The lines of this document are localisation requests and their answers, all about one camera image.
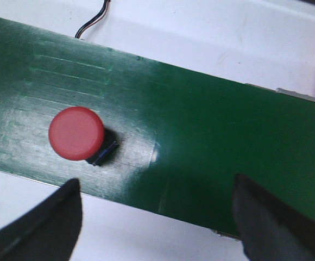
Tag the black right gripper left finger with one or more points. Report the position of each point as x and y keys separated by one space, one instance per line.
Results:
x=49 y=231

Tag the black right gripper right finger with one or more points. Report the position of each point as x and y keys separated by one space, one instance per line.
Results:
x=269 y=228

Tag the red mushroom push button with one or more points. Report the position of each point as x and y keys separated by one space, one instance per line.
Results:
x=78 y=133

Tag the green conveyor belt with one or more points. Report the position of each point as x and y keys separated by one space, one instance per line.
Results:
x=34 y=55

